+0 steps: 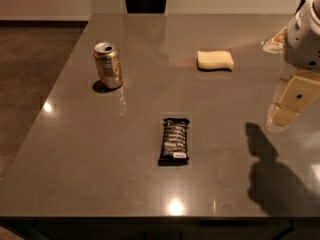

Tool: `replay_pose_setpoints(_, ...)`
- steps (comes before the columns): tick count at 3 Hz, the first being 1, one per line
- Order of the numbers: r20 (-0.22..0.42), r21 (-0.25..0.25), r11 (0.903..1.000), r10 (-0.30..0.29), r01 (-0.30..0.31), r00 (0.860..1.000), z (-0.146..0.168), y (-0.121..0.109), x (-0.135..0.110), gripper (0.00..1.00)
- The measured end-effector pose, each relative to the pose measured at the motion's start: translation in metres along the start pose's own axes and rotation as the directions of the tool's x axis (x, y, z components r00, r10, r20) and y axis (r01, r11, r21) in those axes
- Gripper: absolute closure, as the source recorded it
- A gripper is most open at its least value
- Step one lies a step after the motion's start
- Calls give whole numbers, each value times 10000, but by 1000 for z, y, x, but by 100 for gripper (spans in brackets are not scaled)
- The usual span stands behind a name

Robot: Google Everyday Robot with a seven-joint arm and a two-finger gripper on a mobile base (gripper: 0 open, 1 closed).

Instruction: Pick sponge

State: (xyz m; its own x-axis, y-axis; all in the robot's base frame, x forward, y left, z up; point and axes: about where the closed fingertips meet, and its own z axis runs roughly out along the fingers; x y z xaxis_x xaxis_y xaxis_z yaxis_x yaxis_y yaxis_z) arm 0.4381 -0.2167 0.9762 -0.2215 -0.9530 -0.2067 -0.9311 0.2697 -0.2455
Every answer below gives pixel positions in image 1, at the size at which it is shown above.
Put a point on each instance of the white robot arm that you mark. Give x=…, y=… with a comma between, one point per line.
x=299, y=42

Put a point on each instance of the yellow sponge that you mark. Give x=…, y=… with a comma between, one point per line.
x=214, y=60

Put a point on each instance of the black snack bar wrapper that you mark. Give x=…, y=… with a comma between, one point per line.
x=174, y=142

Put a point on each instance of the gold soda can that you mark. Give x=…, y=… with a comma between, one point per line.
x=108, y=65

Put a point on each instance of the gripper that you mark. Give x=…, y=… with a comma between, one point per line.
x=302, y=45

